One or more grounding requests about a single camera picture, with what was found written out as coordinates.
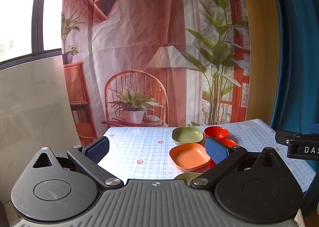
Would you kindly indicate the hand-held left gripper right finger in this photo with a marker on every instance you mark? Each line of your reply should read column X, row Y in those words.
column 216, row 151

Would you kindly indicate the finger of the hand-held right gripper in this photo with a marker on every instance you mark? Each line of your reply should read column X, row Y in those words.
column 282, row 136

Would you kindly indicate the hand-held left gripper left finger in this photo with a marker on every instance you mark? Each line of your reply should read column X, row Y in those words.
column 96, row 150

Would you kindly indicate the red round bowl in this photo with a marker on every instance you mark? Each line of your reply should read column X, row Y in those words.
column 228, row 142
column 216, row 131
column 211, row 164

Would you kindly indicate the green square bowl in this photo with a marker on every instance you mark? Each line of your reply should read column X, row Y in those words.
column 187, row 135

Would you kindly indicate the orange square plate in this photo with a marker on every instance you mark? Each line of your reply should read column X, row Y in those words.
column 189, row 156

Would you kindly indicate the green plate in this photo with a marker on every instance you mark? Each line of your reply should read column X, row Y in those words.
column 188, row 177

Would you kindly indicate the checked light blue tablecloth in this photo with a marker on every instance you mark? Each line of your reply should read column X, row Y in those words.
column 139, row 147

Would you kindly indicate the blue curtain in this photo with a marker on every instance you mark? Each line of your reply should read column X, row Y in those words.
column 296, row 55

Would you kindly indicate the printed room scene backdrop cloth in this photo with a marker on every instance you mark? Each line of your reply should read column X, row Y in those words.
column 149, row 42

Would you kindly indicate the dark window frame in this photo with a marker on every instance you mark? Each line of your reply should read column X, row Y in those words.
column 37, row 17

